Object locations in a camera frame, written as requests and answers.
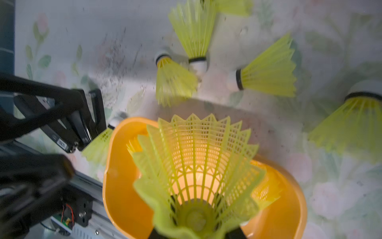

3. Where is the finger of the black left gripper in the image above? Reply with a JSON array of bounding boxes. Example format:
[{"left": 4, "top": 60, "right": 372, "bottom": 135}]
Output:
[
  {"left": 88, "top": 89, "right": 106, "bottom": 134},
  {"left": 40, "top": 120, "right": 78, "bottom": 153}
]

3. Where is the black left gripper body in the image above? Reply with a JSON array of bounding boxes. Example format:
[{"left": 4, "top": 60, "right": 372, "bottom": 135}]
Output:
[{"left": 14, "top": 89, "right": 99, "bottom": 149}]

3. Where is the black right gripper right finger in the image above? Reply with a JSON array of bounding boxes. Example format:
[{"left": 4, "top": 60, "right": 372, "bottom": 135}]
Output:
[{"left": 224, "top": 227, "right": 247, "bottom": 239}]

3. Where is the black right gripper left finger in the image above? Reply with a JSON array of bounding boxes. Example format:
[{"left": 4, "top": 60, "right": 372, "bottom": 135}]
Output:
[{"left": 148, "top": 228, "right": 167, "bottom": 239}]

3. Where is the orange plastic storage box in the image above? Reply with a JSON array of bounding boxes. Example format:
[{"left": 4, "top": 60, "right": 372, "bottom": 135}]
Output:
[{"left": 102, "top": 117, "right": 307, "bottom": 239}]

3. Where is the yellow-green shuttlecock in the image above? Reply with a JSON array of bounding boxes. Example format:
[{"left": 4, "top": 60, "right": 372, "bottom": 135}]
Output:
[
  {"left": 226, "top": 33, "right": 296, "bottom": 97},
  {"left": 132, "top": 115, "right": 266, "bottom": 239},
  {"left": 239, "top": 162, "right": 284, "bottom": 226},
  {"left": 154, "top": 49, "right": 199, "bottom": 107},
  {"left": 82, "top": 112, "right": 128, "bottom": 165},
  {"left": 126, "top": 134, "right": 147, "bottom": 156},
  {"left": 168, "top": 1, "right": 217, "bottom": 78},
  {"left": 308, "top": 79, "right": 382, "bottom": 163},
  {"left": 210, "top": 0, "right": 253, "bottom": 17}
]

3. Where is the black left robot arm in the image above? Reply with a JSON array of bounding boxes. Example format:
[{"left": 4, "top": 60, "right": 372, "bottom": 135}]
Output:
[{"left": 1, "top": 73, "right": 106, "bottom": 239}]

